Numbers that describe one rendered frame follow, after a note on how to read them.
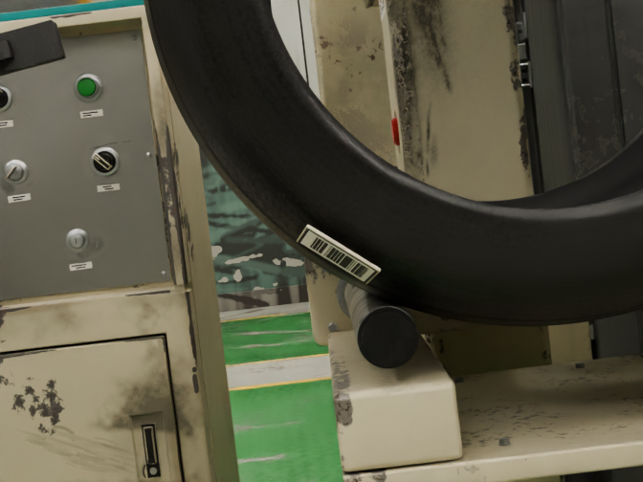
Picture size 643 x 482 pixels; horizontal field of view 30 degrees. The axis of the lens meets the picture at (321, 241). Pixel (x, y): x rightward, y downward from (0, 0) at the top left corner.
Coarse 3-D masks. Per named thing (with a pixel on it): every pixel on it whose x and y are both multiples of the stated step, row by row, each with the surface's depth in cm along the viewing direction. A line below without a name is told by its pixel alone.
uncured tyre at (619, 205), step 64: (192, 0) 82; (256, 0) 82; (192, 64) 84; (256, 64) 82; (192, 128) 88; (256, 128) 83; (320, 128) 82; (256, 192) 86; (320, 192) 83; (384, 192) 83; (448, 192) 82; (576, 192) 111; (640, 192) 83; (320, 256) 87; (384, 256) 84; (448, 256) 83; (512, 256) 83; (576, 256) 83; (640, 256) 84; (512, 320) 88; (576, 320) 89
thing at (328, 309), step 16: (320, 272) 121; (320, 288) 121; (336, 288) 121; (320, 304) 121; (336, 304) 121; (320, 320) 121; (336, 320) 121; (416, 320) 121; (432, 320) 121; (448, 320) 121; (320, 336) 121
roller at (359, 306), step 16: (352, 288) 110; (352, 304) 101; (368, 304) 91; (384, 304) 88; (352, 320) 96; (368, 320) 86; (384, 320) 86; (400, 320) 86; (368, 336) 86; (384, 336) 86; (400, 336) 86; (416, 336) 86; (368, 352) 86; (384, 352) 86; (400, 352) 86
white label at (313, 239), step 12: (312, 228) 83; (300, 240) 86; (312, 240) 84; (324, 240) 83; (324, 252) 85; (336, 252) 84; (348, 252) 83; (336, 264) 86; (348, 264) 85; (360, 264) 84; (372, 264) 83; (360, 276) 86; (372, 276) 85
